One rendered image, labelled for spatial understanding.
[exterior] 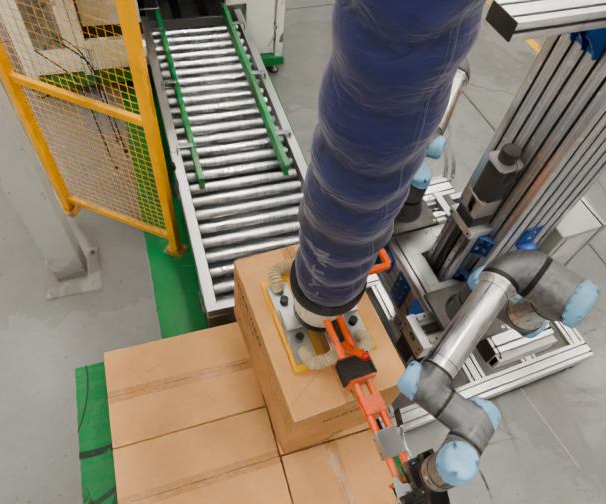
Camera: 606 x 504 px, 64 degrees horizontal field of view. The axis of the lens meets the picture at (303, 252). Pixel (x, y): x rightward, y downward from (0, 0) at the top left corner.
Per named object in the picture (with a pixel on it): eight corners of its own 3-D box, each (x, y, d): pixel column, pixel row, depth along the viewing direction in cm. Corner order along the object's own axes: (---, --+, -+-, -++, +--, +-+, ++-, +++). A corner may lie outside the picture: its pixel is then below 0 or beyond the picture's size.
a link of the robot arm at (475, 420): (464, 379, 106) (438, 418, 101) (510, 413, 102) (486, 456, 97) (451, 390, 112) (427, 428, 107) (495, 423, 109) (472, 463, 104)
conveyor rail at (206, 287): (144, 41, 350) (139, 16, 334) (151, 41, 351) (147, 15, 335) (208, 326, 230) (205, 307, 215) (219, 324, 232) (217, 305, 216)
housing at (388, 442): (369, 436, 134) (373, 432, 130) (391, 428, 136) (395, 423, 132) (381, 462, 130) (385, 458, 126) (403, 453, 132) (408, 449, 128)
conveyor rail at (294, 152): (234, 33, 366) (233, 9, 350) (240, 33, 367) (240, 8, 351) (337, 296, 246) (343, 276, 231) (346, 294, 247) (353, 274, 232)
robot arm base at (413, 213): (410, 190, 205) (417, 174, 197) (427, 217, 198) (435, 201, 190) (378, 198, 201) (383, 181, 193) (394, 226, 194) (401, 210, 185)
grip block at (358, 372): (332, 365, 144) (336, 357, 139) (362, 355, 147) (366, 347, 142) (344, 391, 140) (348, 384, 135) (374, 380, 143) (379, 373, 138)
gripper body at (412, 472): (424, 455, 121) (440, 444, 111) (441, 491, 117) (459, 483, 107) (397, 466, 119) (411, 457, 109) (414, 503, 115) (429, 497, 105)
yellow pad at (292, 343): (259, 285, 168) (260, 277, 164) (286, 277, 171) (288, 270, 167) (294, 375, 151) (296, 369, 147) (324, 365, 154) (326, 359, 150)
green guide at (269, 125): (222, 15, 351) (221, 3, 344) (236, 14, 354) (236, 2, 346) (284, 176, 268) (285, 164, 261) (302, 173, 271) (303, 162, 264)
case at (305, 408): (234, 312, 205) (233, 260, 173) (321, 287, 217) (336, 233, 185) (283, 454, 176) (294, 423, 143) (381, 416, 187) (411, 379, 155)
